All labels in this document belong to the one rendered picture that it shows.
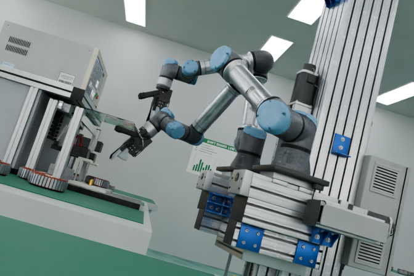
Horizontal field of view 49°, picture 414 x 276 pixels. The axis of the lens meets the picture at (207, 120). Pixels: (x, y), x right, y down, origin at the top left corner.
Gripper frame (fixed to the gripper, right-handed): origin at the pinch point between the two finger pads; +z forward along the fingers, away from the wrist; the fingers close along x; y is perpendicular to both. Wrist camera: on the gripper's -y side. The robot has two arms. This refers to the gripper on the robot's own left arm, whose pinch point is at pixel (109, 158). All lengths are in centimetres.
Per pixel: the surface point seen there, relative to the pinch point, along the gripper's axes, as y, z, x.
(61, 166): -11.1, 15.5, -38.4
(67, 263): -6, 12, -173
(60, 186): -7, 17, -74
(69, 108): -26.2, -0.2, -28.5
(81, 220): -1, 15, -119
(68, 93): -29.8, -3.3, -37.5
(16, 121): -34, 17, -35
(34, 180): -13, 21, -75
